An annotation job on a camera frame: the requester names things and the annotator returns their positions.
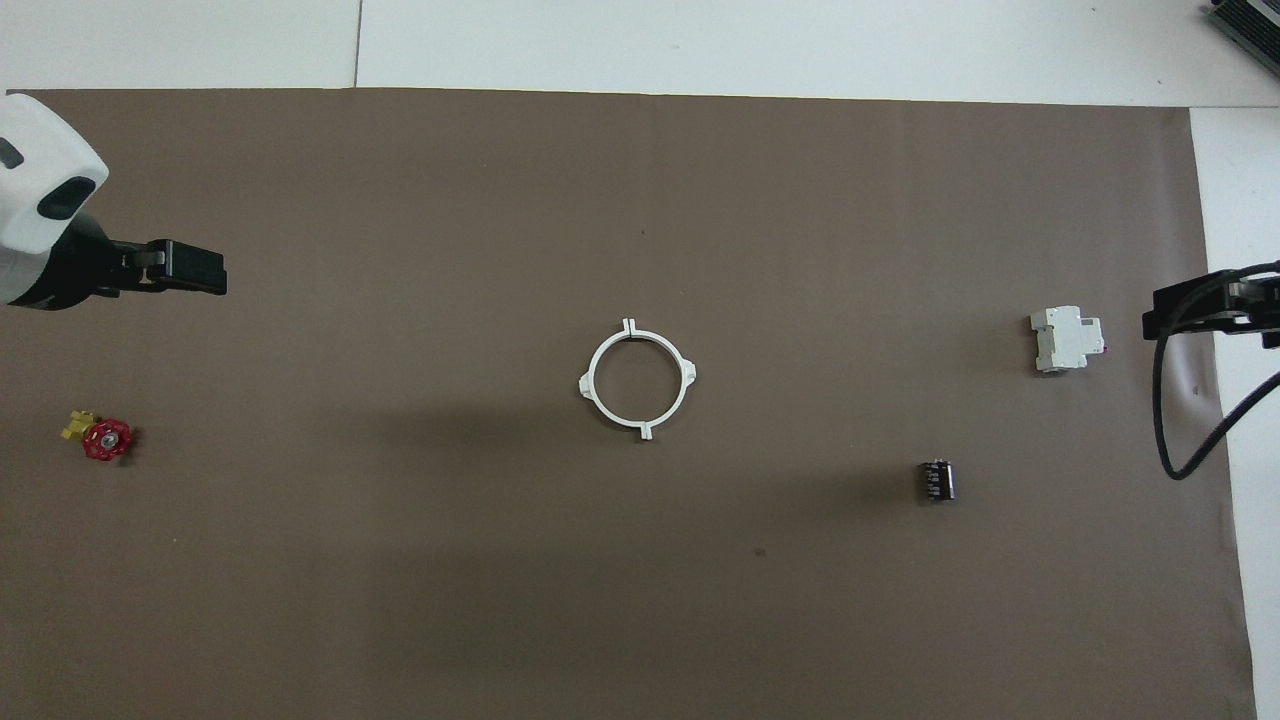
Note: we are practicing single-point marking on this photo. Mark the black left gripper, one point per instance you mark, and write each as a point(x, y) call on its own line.
point(70, 275)

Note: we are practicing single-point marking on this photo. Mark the grey ribbed device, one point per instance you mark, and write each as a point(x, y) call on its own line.
point(1250, 25)

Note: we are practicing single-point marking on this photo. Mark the black cylindrical capacitor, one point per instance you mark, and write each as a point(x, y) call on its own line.
point(937, 481)

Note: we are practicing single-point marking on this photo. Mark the brown table mat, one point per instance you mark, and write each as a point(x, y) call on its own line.
point(600, 200)

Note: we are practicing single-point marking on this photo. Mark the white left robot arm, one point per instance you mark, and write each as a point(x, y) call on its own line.
point(40, 160)

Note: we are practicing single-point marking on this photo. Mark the red yellow valve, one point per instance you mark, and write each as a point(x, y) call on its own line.
point(106, 440)

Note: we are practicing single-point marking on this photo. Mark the white circuit breaker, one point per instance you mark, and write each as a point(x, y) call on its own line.
point(1065, 340)

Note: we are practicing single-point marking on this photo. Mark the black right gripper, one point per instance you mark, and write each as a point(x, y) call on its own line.
point(1260, 305)

